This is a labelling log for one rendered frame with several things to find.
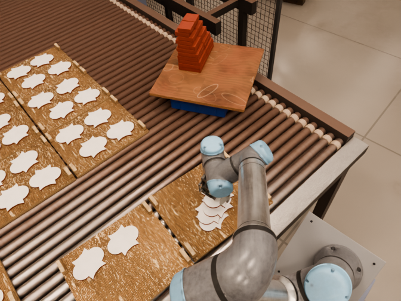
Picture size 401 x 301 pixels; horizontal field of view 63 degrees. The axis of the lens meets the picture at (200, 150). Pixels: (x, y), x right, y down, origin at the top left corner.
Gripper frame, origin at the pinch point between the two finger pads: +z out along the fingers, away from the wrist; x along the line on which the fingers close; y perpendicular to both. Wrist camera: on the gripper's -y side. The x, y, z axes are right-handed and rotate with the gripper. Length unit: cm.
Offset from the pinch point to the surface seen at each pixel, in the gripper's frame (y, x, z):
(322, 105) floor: -178, -7, 101
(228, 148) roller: -28.3, -12.8, 9.2
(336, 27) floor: -303, -43, 102
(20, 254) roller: 63, -54, 9
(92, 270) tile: 51, -23, 6
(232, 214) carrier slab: 1.5, 8.1, 7.0
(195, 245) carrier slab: 20.6, 3.2, 7.0
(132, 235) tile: 32.1, -19.8, 6.1
